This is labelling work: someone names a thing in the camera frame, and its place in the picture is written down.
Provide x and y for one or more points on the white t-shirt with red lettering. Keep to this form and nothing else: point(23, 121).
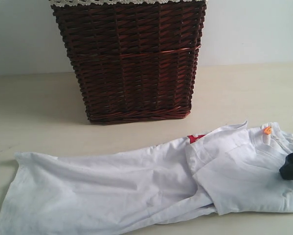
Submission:
point(231, 169)

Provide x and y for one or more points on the dark brown wicker basket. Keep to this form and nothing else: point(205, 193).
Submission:
point(134, 62)

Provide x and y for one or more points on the grey fabric liner lace trim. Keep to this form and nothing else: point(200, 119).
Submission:
point(62, 3)

